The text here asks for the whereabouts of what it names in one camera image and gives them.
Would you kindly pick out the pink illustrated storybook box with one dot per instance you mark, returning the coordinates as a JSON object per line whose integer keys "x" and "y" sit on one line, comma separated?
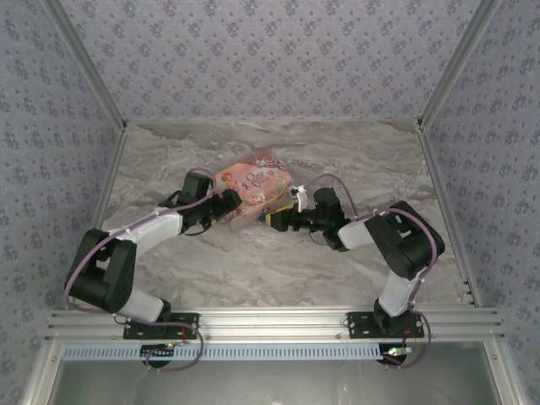
{"x": 253, "y": 181}

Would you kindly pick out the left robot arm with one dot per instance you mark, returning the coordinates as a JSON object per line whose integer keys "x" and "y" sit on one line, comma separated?
{"x": 101, "y": 270}

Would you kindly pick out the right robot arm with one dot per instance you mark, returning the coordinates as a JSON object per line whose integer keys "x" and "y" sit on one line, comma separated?
{"x": 401, "y": 244}

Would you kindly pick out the small circuit board with LED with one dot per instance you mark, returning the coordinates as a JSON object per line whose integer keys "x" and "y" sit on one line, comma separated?
{"x": 164, "y": 346}
{"x": 397, "y": 350}

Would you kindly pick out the grey metal lower panel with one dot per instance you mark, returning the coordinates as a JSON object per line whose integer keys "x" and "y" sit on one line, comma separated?
{"x": 270, "y": 384}

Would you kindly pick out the aluminium side rail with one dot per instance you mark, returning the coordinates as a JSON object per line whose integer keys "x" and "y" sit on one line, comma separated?
{"x": 107, "y": 177}
{"x": 449, "y": 219}

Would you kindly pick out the slotted aluminium frame beam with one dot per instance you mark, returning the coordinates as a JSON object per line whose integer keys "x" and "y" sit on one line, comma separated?
{"x": 270, "y": 325}

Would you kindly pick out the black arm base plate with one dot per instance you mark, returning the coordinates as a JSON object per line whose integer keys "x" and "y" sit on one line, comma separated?
{"x": 358, "y": 325}
{"x": 185, "y": 327}

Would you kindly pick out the aluminium frame corner post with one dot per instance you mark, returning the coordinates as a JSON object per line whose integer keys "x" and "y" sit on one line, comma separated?
{"x": 457, "y": 63}
{"x": 86, "y": 63}

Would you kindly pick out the aluminium lower frame post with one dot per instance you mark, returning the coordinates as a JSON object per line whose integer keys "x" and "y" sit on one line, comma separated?
{"x": 40, "y": 375}
{"x": 506, "y": 375}

